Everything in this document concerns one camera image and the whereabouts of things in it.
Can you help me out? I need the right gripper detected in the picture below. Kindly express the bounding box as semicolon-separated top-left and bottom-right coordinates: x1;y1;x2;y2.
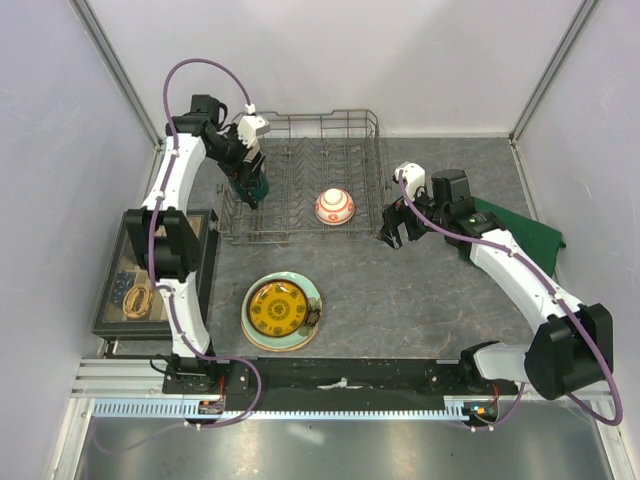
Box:
376;180;449;250

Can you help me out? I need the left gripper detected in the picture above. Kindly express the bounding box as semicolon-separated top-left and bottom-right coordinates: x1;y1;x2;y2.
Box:
205;125;266;190

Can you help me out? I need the dark green mug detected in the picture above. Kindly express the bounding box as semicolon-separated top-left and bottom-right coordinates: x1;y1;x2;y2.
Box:
230;170;270;209

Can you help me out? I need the white red patterned bowl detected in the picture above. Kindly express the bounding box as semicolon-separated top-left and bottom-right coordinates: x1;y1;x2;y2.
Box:
315;188;356;226

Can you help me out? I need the mint green flower plate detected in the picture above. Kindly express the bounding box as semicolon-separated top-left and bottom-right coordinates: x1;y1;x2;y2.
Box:
241;271;323;335

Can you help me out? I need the yellow black patterned plate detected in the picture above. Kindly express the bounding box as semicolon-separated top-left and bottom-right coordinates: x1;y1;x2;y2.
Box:
246;280;309;338

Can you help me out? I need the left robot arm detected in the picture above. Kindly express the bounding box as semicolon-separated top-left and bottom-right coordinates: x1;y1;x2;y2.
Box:
124;95;269;394

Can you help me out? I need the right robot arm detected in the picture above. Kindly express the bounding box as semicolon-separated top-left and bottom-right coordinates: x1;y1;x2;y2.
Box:
379;162;613;400

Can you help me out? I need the green folded cloth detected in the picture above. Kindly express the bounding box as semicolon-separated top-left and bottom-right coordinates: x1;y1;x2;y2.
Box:
473;197;566;276

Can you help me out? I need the black framed compartment box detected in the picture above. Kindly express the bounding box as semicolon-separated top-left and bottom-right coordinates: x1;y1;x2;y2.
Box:
92;209;219;341

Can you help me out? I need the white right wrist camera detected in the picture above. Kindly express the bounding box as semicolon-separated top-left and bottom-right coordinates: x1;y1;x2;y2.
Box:
393;162;426;201

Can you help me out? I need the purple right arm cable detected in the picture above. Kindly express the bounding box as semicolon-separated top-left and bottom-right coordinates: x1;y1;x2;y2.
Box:
395;169;625;433

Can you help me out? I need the grey wire dish rack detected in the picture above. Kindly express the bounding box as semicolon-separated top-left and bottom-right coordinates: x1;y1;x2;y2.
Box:
219;109;389;244

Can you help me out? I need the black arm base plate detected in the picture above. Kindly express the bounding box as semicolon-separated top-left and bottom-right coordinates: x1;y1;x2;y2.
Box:
162;357;518;414

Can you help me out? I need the coiled tan rope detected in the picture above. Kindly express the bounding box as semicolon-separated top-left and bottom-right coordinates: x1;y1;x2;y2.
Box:
121;282;155;320

